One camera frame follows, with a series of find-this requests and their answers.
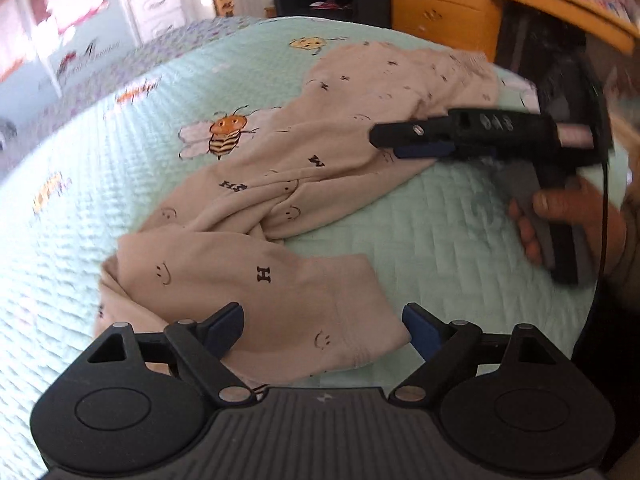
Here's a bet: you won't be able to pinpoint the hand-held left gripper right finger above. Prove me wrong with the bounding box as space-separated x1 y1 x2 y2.
389 302 558 405

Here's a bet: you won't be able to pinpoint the green bee-print quilt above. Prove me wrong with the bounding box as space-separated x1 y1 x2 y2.
0 14 632 468

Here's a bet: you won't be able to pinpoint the white drawer cabinet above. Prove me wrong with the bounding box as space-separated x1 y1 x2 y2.
122 0 187 43

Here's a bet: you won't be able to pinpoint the person's right hand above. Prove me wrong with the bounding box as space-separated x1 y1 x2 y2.
506 180 627 268

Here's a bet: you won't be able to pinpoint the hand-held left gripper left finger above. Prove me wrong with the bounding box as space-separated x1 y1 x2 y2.
87 302 256 408

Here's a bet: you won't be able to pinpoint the beige printed pants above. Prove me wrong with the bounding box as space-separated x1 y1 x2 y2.
92 41 502 377

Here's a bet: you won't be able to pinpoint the yellow wooden desk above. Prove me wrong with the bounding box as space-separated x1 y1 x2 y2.
389 0 640 56

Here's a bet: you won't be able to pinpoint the black cable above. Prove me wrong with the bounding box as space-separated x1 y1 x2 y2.
592 77 617 288

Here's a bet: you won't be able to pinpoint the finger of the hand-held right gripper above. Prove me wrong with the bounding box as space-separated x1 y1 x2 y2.
369 115 455 150
392 140 498 161

